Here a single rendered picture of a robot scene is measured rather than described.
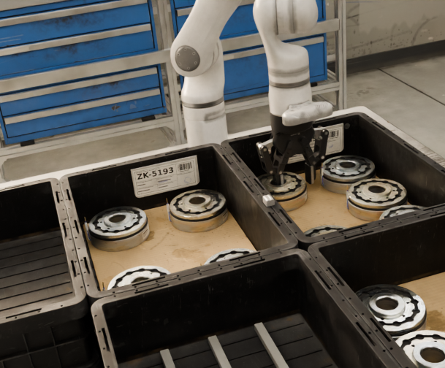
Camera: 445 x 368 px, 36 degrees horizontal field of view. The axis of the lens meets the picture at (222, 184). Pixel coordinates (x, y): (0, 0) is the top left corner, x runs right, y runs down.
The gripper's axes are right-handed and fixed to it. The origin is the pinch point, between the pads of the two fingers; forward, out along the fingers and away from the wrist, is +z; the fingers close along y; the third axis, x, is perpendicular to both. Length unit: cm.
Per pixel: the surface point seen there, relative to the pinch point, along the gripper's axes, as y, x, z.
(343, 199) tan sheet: -6.3, 6.4, 3.2
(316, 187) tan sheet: -4.6, -0.4, 3.1
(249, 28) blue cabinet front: -72, -179, 22
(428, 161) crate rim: -15.7, 18.2, -6.7
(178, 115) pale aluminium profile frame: -33, -180, 55
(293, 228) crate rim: 13.3, 25.1, -6.8
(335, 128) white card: -12.4, -6.2, -4.9
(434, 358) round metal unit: 6.9, 49.4, 1.7
